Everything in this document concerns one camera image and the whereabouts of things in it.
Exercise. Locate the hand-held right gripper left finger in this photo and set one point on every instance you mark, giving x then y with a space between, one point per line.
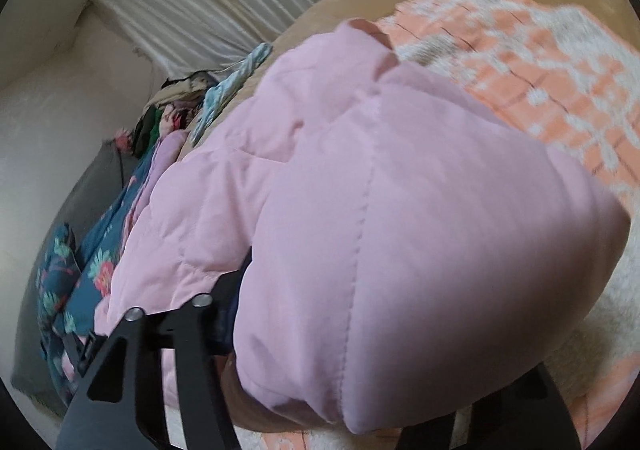
226 317

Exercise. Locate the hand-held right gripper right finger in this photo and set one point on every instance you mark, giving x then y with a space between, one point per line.
545 412

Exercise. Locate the orange checked blanket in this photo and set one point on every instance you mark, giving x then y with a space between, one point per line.
550 79

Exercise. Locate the pile of dark clothes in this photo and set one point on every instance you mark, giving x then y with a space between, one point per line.
165 119

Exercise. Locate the pink quilt with teal floral side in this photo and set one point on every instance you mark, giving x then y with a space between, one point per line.
100 250

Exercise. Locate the pink padded jacket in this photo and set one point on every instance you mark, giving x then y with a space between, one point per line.
400 230

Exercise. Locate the light blue ruffled cloth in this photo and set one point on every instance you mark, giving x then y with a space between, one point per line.
225 89

